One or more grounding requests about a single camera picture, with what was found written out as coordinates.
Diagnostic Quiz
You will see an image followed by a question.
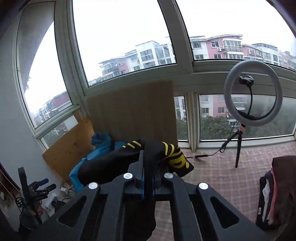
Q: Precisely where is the black garment with yellow stripes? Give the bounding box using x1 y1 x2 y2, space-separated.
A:
78 139 194 234

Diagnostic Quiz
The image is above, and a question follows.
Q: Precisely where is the white power adapter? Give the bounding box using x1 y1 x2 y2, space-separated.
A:
60 187 67 193

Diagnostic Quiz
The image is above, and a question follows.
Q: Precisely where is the pine wood plank board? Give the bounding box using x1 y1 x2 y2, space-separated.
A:
43 118 94 181

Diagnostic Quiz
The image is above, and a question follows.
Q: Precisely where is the pink plaid table cloth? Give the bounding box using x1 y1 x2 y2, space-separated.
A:
147 142 296 241

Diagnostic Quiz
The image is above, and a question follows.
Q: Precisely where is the pink folded garment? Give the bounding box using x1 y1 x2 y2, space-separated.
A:
268 168 280 225

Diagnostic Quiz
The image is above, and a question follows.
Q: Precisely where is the white folded garment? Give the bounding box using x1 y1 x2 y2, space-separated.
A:
262 179 270 208

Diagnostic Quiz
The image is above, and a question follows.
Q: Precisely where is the blue work coat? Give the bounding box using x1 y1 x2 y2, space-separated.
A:
69 132 126 193

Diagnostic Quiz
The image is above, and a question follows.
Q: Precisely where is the black tripod stand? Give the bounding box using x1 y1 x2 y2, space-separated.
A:
220 123 247 168

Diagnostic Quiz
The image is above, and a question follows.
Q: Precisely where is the grey-brown laminate board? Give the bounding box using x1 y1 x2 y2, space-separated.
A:
87 81 178 144

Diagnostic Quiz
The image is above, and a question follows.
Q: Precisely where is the black webcam on gooseneck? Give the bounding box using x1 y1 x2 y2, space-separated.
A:
239 75 254 116

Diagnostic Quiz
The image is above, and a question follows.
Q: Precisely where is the black usb cable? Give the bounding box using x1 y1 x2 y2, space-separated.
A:
52 180 77 207

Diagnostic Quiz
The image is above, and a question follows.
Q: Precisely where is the black ring light cable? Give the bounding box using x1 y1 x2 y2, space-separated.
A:
184 126 239 159

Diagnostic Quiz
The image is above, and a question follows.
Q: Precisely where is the white ring light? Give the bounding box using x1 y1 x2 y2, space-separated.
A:
224 60 283 127

